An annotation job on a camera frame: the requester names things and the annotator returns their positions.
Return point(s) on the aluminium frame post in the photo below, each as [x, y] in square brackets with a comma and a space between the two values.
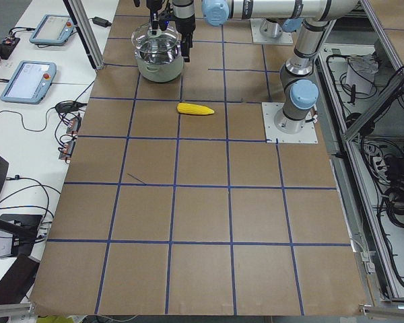
[80, 19]

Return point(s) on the brown paper table cover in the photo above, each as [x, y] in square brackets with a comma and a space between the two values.
[169, 213]

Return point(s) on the yellow corn cob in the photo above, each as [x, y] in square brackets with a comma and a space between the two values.
[194, 109]

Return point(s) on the black power adapter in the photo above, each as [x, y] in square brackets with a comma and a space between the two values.
[101, 22]

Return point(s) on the glass pot lid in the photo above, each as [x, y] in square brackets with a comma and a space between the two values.
[155, 37]

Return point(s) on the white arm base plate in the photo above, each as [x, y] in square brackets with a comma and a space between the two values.
[269, 31]
[280, 129]

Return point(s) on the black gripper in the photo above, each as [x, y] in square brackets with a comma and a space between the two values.
[153, 7]
[184, 24]

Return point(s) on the blue teach pendant near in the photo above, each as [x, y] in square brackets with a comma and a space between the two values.
[30, 82]

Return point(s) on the sage green cooking pot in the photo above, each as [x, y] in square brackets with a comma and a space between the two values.
[158, 61]

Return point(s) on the blue teach pendant far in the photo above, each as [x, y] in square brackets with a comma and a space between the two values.
[52, 30]

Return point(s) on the blue teach pendant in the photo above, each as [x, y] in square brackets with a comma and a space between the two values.
[30, 82]
[52, 30]

